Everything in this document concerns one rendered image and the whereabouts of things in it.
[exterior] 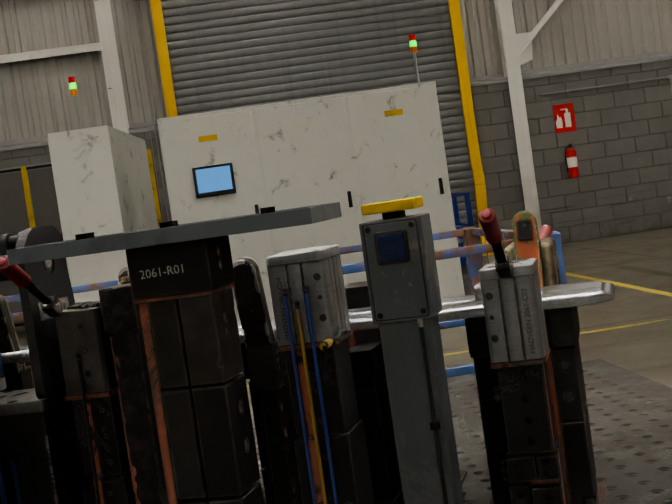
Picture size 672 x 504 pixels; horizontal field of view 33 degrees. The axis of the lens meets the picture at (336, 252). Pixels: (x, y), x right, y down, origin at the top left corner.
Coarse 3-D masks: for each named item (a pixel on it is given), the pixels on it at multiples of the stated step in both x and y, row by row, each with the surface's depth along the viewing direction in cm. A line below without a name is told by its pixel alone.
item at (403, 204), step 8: (392, 200) 124; (400, 200) 123; (408, 200) 123; (416, 200) 124; (368, 208) 124; (376, 208) 124; (384, 208) 123; (392, 208) 123; (400, 208) 123; (408, 208) 123; (384, 216) 125; (392, 216) 125; (400, 216) 125
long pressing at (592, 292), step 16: (544, 288) 161; (560, 288) 158; (576, 288) 155; (592, 288) 153; (608, 288) 153; (448, 304) 161; (464, 304) 156; (480, 304) 150; (544, 304) 147; (560, 304) 146; (576, 304) 146; (272, 320) 171; (352, 320) 154; (368, 320) 153; (448, 320) 150; (240, 336) 157
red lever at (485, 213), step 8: (488, 208) 126; (480, 216) 126; (488, 216) 125; (488, 224) 125; (496, 224) 126; (488, 232) 127; (496, 232) 127; (488, 240) 129; (496, 240) 129; (496, 248) 131; (496, 256) 133; (504, 256) 133; (496, 264) 135; (504, 264) 134; (512, 264) 135; (496, 272) 136; (504, 272) 135; (512, 272) 136
